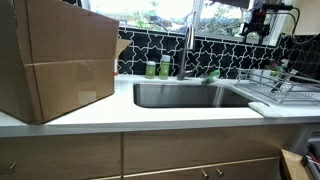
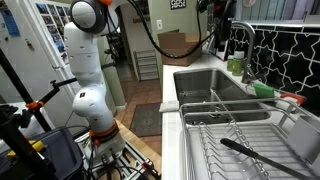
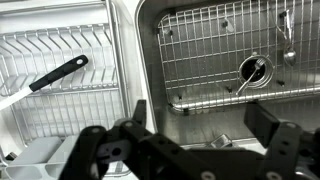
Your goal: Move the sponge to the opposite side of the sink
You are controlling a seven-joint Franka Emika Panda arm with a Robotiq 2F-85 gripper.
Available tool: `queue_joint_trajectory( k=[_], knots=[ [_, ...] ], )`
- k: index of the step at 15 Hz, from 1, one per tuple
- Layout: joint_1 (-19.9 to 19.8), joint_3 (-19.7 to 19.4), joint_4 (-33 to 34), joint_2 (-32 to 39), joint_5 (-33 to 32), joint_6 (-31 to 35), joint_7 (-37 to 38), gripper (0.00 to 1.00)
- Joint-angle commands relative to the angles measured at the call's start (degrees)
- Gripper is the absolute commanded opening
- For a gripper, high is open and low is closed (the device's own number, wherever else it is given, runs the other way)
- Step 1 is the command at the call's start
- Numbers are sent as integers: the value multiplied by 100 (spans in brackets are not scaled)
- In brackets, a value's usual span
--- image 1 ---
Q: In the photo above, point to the green sponge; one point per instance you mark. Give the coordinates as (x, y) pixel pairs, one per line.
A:
(211, 76)

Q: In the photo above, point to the metal dish drying rack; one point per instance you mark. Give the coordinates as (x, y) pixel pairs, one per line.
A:
(283, 90)

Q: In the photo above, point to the tall green soap bottle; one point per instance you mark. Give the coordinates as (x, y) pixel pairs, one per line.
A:
(164, 68)

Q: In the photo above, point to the white utensil holder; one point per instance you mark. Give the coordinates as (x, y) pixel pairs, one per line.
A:
(260, 74)

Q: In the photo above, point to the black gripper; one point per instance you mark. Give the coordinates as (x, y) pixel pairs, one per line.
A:
(257, 19)

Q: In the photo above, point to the small pink flower plant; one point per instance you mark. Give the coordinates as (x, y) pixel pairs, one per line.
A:
(275, 65)

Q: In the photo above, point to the window with white frame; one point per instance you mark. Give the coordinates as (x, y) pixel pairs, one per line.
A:
(160, 13)

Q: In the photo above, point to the round metal cabinet knob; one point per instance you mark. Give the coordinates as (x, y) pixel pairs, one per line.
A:
(219, 172)
(205, 173)

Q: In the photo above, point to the white sponge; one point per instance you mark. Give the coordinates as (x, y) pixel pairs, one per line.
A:
(265, 109)

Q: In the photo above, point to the large cardboard box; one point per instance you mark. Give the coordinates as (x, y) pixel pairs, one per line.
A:
(60, 60)

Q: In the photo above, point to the wooden base cabinet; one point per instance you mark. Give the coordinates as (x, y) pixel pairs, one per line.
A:
(150, 153)

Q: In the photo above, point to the wooden robot platform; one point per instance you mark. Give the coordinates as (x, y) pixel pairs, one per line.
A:
(293, 165)

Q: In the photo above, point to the steel gooseneck faucet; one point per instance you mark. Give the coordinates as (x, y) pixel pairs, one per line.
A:
(188, 43)

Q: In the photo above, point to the short green soap bottle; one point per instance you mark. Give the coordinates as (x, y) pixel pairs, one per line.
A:
(150, 70)

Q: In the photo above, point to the dark equipment beside platform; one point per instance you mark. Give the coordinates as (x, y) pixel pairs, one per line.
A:
(313, 156)

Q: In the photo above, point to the stainless steel sink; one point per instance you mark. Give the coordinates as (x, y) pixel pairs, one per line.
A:
(186, 96)

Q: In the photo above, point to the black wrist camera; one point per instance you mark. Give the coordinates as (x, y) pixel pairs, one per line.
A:
(276, 6)

